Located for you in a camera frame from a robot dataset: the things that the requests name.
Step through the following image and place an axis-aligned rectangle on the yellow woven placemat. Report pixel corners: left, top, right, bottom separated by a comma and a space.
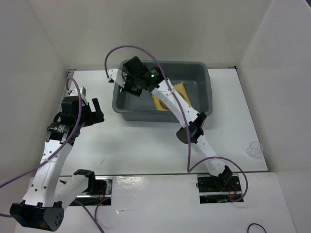
152, 82, 193, 111

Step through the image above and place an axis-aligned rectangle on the grey plastic bin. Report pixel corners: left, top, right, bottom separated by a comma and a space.
112, 61, 213, 123

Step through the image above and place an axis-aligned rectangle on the clear plastic cup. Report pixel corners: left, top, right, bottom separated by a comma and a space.
245, 141, 263, 158

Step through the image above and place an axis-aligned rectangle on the clear glass plate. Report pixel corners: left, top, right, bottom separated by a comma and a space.
159, 100, 169, 111

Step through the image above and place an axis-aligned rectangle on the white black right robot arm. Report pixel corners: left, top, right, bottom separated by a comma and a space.
121, 56, 232, 191

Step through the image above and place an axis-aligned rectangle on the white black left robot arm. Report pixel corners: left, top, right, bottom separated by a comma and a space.
10, 96, 104, 232

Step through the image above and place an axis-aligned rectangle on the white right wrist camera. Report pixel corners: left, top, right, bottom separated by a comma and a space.
108, 68, 125, 88

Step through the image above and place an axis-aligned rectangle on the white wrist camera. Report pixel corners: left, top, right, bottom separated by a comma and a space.
68, 86, 88, 106
108, 68, 125, 88

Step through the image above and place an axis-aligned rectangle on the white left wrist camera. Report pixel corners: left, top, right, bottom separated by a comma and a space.
68, 86, 88, 106

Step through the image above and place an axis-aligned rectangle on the aluminium table edge rail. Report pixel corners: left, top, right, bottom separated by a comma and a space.
56, 69, 75, 114

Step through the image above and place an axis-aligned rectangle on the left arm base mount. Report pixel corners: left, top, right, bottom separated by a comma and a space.
76, 176, 113, 206

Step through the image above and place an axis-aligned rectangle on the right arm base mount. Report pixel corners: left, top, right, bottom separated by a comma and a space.
196, 175, 242, 204

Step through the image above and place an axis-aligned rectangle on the black cable loop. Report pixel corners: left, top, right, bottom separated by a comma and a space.
247, 223, 267, 233

